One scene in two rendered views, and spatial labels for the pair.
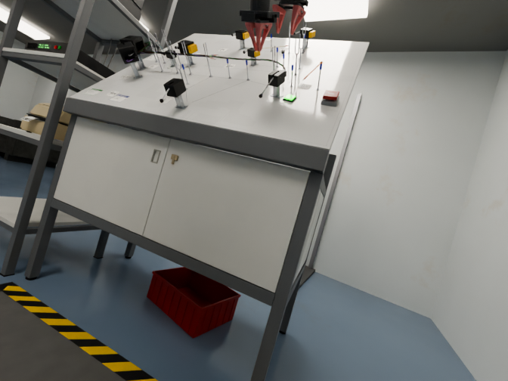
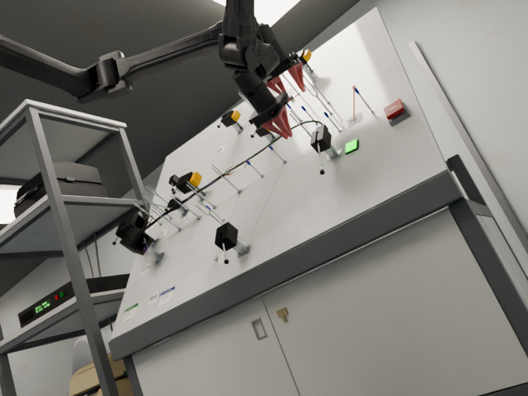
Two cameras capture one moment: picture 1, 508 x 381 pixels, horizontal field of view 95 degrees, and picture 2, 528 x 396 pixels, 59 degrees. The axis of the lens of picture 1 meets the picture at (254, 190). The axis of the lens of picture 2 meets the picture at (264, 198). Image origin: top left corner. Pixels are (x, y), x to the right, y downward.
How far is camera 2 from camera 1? 39 cm
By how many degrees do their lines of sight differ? 17
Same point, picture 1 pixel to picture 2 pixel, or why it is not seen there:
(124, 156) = (221, 357)
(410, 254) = not seen: outside the picture
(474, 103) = not seen: outside the picture
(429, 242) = not seen: outside the picture
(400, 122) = (501, 29)
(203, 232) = (388, 373)
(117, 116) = (184, 317)
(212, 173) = (340, 296)
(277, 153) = (396, 216)
